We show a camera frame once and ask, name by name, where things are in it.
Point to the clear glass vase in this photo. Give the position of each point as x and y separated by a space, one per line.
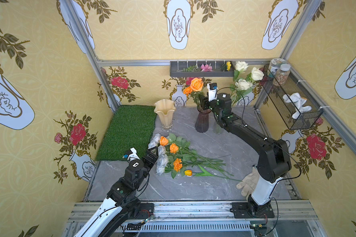
217 128

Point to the orange rose stem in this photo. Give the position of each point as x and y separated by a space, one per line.
196 86

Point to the yellow flower in tray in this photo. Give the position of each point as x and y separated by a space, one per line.
228 65

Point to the pale blue rose middle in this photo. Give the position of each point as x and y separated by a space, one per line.
162 157

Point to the orange rose middle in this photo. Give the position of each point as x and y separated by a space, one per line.
174 148

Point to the beige work glove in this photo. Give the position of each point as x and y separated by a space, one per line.
249 183

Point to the cream ruffled vase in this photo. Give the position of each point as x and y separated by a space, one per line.
165 109

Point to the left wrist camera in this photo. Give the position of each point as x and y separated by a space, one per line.
131 155

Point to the yellow orange tulip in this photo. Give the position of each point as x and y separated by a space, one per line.
190 173

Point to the bottle with colourful beads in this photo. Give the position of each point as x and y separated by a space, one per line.
282 75

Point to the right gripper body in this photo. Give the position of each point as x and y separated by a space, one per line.
206 102

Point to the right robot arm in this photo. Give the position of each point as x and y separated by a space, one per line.
274 160

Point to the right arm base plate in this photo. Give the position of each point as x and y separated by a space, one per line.
246 210

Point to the orange rose near mat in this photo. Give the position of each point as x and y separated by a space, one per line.
163 141

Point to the green artificial grass mat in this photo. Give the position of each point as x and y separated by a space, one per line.
132 126

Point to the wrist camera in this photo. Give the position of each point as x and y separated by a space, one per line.
212 91
131 155

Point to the glass jar with white lid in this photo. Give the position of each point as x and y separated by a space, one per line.
274 65

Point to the purple glass vase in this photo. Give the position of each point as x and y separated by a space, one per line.
202 121

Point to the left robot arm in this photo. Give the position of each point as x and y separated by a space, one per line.
121 202

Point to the orange marigold stem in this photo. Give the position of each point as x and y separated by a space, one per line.
187 91

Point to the pink flower in tray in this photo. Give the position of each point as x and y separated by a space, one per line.
206 68

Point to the pale blue rose top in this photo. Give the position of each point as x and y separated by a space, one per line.
154 141

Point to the black wire wall basket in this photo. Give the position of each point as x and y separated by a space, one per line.
305 120

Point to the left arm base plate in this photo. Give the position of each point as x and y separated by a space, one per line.
144 211

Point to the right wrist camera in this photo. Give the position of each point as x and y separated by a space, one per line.
212 91

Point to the white cloth in basket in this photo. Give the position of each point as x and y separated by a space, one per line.
298 103

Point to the grey wall planter tray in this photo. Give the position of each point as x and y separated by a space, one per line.
191 68

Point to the white rose stem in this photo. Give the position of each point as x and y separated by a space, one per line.
243 85

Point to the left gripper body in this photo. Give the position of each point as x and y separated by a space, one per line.
150 155

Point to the orange marigold lower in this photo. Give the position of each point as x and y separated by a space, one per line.
177 165

